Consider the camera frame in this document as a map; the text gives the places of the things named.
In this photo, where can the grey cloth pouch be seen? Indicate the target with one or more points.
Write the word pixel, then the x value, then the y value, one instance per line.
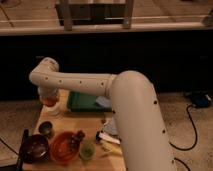
pixel 110 127

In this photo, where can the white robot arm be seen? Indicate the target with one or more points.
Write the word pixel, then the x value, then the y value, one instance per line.
pixel 141 129

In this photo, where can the green plastic tray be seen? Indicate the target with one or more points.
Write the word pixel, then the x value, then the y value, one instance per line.
pixel 81 102

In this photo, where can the small green cup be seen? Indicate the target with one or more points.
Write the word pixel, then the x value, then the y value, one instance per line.
pixel 87 150

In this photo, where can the dark brown bowl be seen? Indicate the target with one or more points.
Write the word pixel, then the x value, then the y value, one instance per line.
pixel 35 149

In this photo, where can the blue grey sponge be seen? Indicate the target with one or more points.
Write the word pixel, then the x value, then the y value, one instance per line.
pixel 103 101

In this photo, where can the wooden chair frame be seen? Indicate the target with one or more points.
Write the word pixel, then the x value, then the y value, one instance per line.
pixel 100 15

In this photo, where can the black spoon handle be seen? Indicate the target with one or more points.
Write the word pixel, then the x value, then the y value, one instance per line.
pixel 19 160

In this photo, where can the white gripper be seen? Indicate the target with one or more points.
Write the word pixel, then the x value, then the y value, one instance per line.
pixel 48 93

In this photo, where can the red orange apple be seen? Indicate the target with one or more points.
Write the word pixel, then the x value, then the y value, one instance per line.
pixel 49 102

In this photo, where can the orange plastic bowl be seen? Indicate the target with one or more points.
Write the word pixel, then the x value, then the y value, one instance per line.
pixel 60 150

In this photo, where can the yellow banana toy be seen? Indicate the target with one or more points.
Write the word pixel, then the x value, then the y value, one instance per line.
pixel 111 149

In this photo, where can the small metal cup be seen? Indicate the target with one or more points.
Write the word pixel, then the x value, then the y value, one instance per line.
pixel 46 128

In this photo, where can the dark brown toy piece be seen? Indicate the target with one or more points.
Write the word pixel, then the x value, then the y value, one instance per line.
pixel 75 139

